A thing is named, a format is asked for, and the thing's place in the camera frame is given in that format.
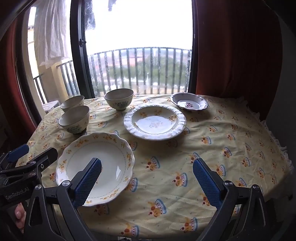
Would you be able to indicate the small floral bowl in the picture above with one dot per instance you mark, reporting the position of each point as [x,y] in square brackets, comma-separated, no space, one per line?
[72,102]
[75,120]

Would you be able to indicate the person's hand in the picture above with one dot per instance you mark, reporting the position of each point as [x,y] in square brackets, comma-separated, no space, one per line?
[20,215]

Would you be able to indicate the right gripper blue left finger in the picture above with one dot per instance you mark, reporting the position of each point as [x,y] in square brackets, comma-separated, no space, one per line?
[72,194]

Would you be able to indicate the red curtain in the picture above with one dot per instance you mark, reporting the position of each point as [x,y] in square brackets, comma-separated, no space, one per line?
[239,52]
[20,124]

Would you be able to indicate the white hanging cloth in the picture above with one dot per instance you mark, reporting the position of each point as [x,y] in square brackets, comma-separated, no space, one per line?
[51,32]

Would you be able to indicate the black window frame post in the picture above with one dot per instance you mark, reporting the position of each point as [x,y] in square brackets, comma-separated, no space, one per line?
[78,47]

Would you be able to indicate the red trimmed small plate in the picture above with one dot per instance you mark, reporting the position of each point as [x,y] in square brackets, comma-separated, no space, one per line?
[189,101]

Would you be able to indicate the yellow crown print tablecloth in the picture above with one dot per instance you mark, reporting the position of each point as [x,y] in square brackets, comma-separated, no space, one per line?
[163,197]

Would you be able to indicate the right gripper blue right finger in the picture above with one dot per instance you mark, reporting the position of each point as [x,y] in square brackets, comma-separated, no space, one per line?
[221,194]

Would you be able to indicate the red curtain right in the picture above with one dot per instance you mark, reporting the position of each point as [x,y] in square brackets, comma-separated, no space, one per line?
[239,52]

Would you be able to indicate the red curtain left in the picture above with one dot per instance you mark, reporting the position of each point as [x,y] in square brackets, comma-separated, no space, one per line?
[20,124]

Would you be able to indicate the balcony metal railing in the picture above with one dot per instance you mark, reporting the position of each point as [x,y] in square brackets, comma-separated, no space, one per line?
[145,70]

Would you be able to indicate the beaded rim floral plate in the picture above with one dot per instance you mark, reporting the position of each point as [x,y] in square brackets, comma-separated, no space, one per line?
[155,122]

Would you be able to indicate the scalloped yellow floral plate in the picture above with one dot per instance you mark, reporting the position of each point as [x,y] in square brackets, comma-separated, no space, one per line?
[117,161]

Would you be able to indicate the large floral ceramic bowl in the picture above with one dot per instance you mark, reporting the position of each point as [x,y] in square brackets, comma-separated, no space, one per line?
[119,99]

